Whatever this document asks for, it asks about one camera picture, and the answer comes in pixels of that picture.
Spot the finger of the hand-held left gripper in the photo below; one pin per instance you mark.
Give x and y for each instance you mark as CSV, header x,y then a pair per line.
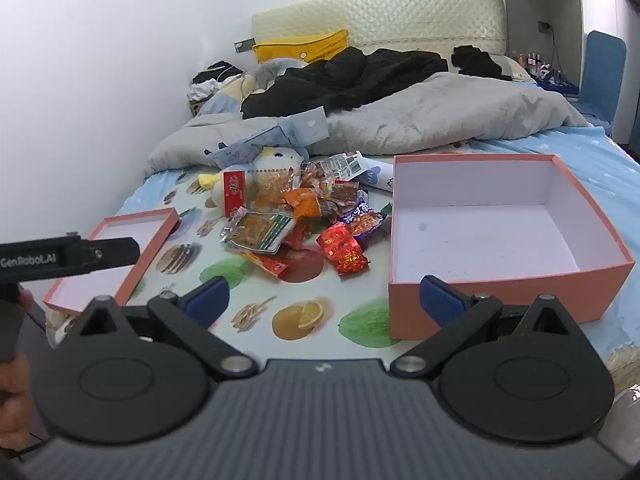
x,y
112,254

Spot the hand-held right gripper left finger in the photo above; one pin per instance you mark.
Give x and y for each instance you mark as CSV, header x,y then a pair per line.
x,y
207,301

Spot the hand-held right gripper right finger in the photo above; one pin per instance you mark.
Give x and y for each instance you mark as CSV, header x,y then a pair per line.
x,y
440,301

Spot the pink cardboard box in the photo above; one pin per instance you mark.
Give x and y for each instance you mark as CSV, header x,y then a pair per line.
x,y
480,240

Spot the green label snack packet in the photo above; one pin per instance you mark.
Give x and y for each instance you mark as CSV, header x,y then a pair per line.
x,y
255,230

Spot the red foil snack packet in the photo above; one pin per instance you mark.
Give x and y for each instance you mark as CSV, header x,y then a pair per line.
x,y
345,250

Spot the pile of snack packets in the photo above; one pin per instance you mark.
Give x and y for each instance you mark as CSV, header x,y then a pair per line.
x,y
310,200

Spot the person's left hand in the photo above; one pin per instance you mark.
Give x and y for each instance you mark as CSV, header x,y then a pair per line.
x,y
12,395

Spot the pink box lid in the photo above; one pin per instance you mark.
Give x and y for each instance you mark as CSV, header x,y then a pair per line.
x,y
131,225

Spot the fruit print bed sheet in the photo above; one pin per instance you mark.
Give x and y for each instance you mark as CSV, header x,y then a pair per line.
x,y
300,316

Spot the white tube with blue heart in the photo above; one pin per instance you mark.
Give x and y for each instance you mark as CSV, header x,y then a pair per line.
x,y
375,174

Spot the white duck plush toy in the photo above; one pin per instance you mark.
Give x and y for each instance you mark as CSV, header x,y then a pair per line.
x,y
272,160

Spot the grey duvet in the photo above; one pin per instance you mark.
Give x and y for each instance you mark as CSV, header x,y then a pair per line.
x,y
425,110

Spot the heap of clothes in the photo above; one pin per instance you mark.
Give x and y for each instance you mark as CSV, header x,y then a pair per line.
x,y
210,82

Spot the blue beige cartoon blanket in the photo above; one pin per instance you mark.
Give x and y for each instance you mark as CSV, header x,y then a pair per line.
x,y
232,92

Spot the small black garment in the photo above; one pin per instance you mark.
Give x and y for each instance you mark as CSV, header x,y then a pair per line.
x,y
477,62

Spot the black jacket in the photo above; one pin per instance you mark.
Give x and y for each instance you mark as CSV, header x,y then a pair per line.
x,y
345,77

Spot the beige pillow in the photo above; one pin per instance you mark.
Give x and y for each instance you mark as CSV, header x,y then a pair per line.
x,y
517,67

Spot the blue patterned bag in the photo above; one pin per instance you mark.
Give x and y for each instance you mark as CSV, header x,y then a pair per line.
x,y
560,82

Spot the row of small bottles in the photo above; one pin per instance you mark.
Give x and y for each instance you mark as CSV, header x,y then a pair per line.
x,y
532,61

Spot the yellow pillow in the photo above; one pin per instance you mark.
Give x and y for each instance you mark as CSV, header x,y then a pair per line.
x,y
300,47

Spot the blue chair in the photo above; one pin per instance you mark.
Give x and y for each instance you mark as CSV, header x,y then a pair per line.
x,y
602,70

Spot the cream quilted headboard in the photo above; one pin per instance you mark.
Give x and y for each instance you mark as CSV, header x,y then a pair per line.
x,y
400,17

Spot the white cabinet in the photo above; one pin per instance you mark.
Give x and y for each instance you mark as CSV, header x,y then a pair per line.
x,y
597,5

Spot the black wall charger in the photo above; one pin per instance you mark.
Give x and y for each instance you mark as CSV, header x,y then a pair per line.
x,y
544,26

